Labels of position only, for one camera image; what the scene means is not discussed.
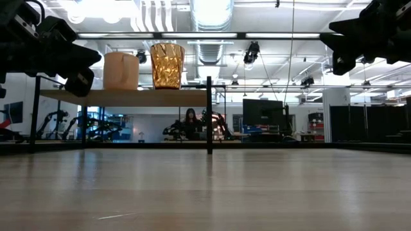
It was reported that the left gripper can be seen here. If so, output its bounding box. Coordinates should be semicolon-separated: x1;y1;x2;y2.
0;0;103;98

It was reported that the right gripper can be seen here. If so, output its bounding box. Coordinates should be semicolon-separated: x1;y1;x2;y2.
319;0;411;76

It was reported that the cream ribbed mug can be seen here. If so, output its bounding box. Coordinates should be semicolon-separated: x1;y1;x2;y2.
102;51;140;91

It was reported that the amber faceted glass cup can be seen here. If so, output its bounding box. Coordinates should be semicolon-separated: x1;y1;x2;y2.
150;42;186;90

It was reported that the rack with red bins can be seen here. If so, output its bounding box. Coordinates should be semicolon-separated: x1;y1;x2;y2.
307;112;325;142

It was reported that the black overhead light bar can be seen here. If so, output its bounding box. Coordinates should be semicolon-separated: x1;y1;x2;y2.
75;31;335;40

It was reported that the black monitor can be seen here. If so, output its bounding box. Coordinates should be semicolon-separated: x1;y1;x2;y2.
242;98;286;142

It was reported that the person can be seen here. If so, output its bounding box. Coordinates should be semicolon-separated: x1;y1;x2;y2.
182;108;204;141

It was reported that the hanging thin cable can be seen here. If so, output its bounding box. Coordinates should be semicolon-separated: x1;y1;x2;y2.
283;0;295;106

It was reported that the wooden shelf with black frame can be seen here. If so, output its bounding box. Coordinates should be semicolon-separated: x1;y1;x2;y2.
29;75;227;155

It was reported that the small dark wall monitor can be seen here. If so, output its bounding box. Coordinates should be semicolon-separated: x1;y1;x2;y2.
3;101;24;124

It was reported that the black partition wall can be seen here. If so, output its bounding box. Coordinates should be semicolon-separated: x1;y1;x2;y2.
329;104;411;144

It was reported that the black table frame rail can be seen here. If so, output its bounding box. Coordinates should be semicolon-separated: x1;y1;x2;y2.
0;141;411;155

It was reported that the silver air duct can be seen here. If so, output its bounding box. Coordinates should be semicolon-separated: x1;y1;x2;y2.
189;0;235;65

